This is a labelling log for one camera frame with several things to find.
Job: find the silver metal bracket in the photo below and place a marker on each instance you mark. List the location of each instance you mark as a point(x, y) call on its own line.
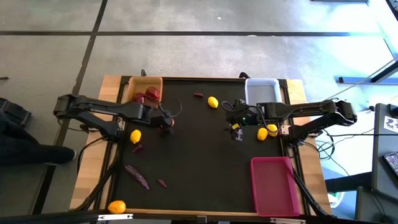
point(115, 216)
point(287, 221)

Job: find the small purple toy vegetable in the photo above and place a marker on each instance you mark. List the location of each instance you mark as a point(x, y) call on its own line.
point(161, 183)
point(198, 95)

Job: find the small red chili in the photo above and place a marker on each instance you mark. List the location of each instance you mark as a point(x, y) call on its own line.
point(137, 148)

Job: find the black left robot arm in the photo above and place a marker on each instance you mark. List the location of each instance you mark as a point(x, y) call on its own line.
point(93, 107)

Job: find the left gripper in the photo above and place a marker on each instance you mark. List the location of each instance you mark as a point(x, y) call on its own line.
point(154, 116)

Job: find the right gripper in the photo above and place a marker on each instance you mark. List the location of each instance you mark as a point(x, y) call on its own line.
point(242, 116)

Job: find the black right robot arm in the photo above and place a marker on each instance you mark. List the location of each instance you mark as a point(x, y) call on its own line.
point(311, 109)

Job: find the pink plastic bin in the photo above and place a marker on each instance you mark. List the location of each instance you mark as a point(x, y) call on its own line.
point(273, 186)

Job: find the black and red bag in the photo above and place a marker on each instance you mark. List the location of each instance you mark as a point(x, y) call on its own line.
point(15, 112)

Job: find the orange translucent plastic bin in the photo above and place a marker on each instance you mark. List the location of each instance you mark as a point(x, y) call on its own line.
point(144, 84)

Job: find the white and green object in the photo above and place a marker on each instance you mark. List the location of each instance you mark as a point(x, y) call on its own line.
point(335, 199)

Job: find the grey side desk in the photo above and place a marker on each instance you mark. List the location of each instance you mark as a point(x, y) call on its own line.
point(382, 174)

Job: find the yellow lemon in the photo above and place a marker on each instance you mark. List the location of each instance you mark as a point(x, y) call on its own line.
point(272, 130)
point(213, 102)
point(136, 136)
point(117, 207)
point(262, 134)

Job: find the white translucent plastic bin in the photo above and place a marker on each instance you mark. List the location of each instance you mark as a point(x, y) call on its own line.
point(262, 93)

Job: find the smartphone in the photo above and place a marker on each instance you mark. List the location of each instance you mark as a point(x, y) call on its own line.
point(392, 161)

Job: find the long purple toy vegetable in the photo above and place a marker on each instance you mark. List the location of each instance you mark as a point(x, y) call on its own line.
point(136, 176)

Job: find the black diagonal frame strut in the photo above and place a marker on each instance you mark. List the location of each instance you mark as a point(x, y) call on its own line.
point(99, 186)
point(308, 193)

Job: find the black table mat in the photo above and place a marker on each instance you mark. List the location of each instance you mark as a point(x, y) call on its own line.
point(202, 161)

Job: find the dark red apple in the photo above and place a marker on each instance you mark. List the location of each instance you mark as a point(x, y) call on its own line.
point(138, 98)
point(153, 93)

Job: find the red and yellow apple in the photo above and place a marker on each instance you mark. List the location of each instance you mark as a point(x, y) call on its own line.
point(172, 122)

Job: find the person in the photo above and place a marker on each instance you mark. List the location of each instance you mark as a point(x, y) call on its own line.
point(25, 149)

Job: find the blue metal floor bar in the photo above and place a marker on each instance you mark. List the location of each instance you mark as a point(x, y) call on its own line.
point(357, 80)

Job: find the white printed sticker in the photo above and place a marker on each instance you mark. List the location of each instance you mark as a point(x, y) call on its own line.
point(391, 124)

